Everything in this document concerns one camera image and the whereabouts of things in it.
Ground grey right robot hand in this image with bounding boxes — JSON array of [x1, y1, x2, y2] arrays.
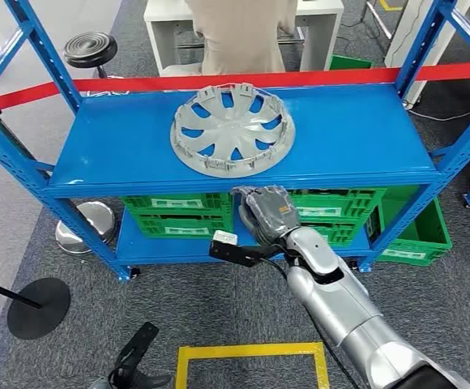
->
[[230, 185, 301, 246]]

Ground grey plastic hubcap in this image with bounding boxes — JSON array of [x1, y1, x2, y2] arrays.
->
[[169, 83, 297, 179]]

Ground red barrier belt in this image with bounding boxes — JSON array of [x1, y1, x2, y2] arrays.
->
[[0, 62, 470, 111]]

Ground person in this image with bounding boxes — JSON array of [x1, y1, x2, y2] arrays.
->
[[184, 0, 298, 76]]

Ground white desk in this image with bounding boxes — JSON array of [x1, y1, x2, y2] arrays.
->
[[144, 0, 345, 77]]

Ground white cabinet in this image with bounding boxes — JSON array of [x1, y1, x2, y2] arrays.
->
[[384, 0, 470, 105]]

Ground black round stool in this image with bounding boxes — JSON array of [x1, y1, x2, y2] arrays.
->
[[64, 32, 118, 80]]

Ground black stanchion base with pole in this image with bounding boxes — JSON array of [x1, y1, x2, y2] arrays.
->
[[0, 275, 72, 340]]

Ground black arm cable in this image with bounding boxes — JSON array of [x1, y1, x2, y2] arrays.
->
[[259, 256, 360, 389]]

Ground white floor cable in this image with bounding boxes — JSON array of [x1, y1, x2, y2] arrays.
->
[[407, 107, 470, 122]]

